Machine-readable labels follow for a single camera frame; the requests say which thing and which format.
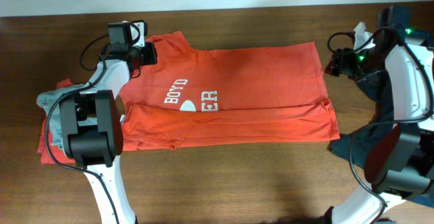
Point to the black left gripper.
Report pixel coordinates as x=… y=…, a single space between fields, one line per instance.
x=151 y=57

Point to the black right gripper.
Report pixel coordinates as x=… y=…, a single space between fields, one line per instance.
x=340 y=61

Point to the red soccer t-shirt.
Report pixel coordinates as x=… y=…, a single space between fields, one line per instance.
x=194 y=98

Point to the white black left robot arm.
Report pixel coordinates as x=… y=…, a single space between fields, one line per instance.
x=91 y=129

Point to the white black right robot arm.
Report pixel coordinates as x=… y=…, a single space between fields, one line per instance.
x=394 y=67

